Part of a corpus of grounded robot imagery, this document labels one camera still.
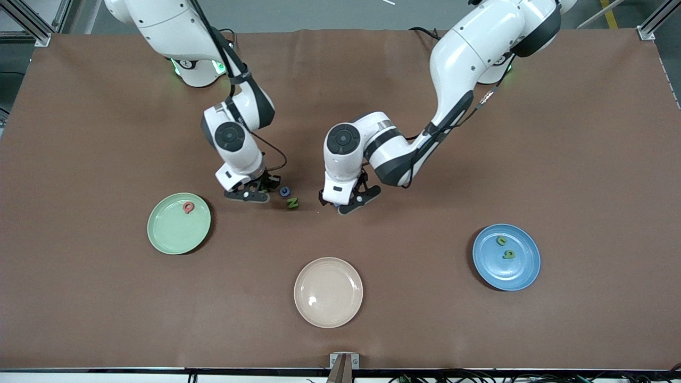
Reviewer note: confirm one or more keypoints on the brown camera post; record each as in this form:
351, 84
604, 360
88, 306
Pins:
340, 375

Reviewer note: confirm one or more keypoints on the brown table cloth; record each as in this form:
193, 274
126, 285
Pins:
106, 319

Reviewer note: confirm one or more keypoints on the green lowercase letter a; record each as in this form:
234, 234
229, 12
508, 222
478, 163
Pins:
513, 253

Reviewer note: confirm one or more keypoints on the blue plate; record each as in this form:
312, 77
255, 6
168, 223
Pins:
511, 274

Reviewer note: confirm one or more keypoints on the green plate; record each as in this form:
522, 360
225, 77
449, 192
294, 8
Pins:
175, 234

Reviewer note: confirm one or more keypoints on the beige plate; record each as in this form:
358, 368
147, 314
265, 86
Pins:
330, 298

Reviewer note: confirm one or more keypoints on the blue capital letter C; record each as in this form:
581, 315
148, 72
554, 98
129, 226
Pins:
282, 191

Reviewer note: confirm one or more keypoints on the grey metal bracket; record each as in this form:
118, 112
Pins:
355, 361

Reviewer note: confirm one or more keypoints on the pink letter Q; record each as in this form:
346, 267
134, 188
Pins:
184, 207

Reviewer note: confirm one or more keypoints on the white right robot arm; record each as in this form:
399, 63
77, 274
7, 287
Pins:
175, 26

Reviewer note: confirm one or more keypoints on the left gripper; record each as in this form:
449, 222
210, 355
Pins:
322, 199

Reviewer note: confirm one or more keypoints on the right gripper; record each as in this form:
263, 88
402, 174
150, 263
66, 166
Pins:
269, 183

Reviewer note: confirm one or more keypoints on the green capital letter N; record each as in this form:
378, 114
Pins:
292, 202

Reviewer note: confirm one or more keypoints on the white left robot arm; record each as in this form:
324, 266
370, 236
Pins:
468, 48

